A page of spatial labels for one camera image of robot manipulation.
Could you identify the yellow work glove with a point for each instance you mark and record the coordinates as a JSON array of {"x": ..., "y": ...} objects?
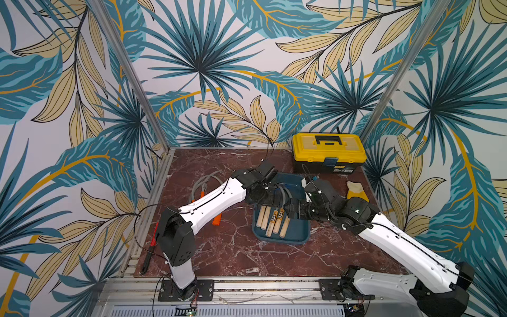
[{"x": 356, "y": 190}]

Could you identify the front aluminium rail frame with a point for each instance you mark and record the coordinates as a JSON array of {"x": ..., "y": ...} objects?
[{"x": 230, "y": 296}]

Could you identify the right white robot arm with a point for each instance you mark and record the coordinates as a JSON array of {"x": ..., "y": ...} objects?
[{"x": 436, "y": 286}]

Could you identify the aluminium corner post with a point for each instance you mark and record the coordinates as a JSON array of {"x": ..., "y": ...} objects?
[
  {"x": 412, "y": 52},
  {"x": 106, "y": 23}
]

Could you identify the wooden sickle yellow label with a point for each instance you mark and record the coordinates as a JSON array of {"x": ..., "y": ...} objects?
[{"x": 271, "y": 224}]

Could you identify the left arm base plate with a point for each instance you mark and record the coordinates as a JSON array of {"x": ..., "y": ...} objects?
[{"x": 200, "y": 290}]

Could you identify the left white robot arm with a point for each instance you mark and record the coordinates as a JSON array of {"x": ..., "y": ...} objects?
[{"x": 177, "y": 227}]

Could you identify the right aluminium corner post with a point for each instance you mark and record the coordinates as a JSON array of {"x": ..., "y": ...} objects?
[{"x": 412, "y": 52}]

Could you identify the teal plastic tray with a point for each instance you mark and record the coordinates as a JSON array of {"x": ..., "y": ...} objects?
[{"x": 299, "y": 230}]

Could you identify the yellow black toolbox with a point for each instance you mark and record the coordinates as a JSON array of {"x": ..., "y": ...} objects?
[{"x": 327, "y": 153}]

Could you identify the left aluminium corner post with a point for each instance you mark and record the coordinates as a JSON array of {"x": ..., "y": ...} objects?
[{"x": 106, "y": 23}]

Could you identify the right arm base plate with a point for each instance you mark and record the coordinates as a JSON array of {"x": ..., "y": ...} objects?
[{"x": 341, "y": 290}]

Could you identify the wooden handle sickle plain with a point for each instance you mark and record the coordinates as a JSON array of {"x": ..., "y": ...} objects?
[{"x": 287, "y": 219}]

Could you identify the blue blade wooden sickle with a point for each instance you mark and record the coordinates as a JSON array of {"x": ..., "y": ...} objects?
[{"x": 266, "y": 217}]

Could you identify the wooden sickle grey blade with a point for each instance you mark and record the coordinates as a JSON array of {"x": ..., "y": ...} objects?
[{"x": 260, "y": 216}]

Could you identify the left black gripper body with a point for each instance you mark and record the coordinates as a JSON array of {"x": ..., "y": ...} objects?
[{"x": 266, "y": 197}]

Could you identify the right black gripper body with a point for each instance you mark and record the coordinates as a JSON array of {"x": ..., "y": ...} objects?
[{"x": 300, "y": 207}]

